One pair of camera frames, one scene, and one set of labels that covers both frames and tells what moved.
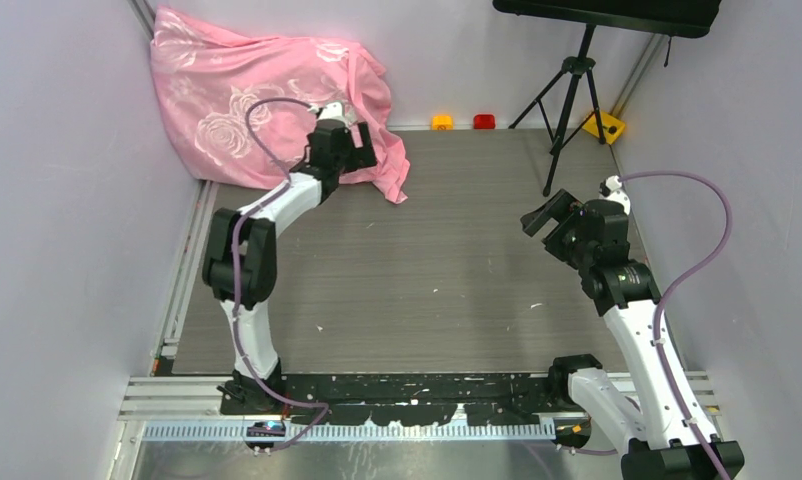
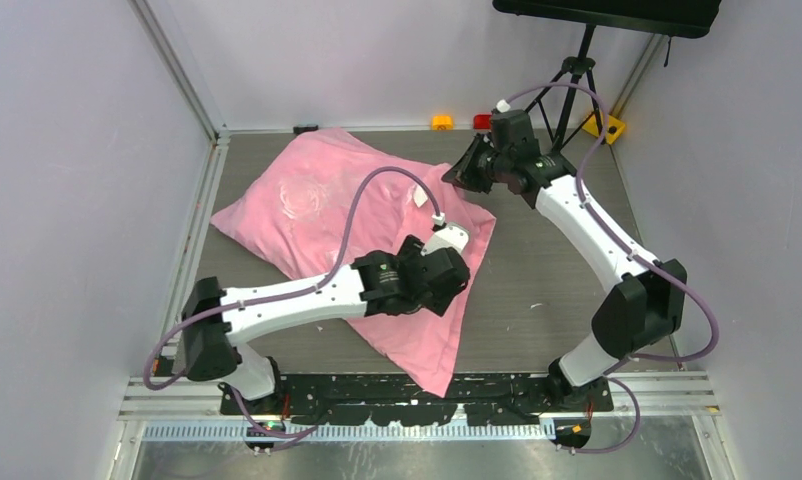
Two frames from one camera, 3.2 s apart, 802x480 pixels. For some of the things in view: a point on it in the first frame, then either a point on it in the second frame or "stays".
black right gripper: (560, 207) → (464, 173)
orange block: (442, 122) stays
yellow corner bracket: (611, 126) stays
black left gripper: (361, 157) → (411, 248)
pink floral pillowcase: (207, 80) → (328, 197)
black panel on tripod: (689, 18) stays
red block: (484, 121) stays
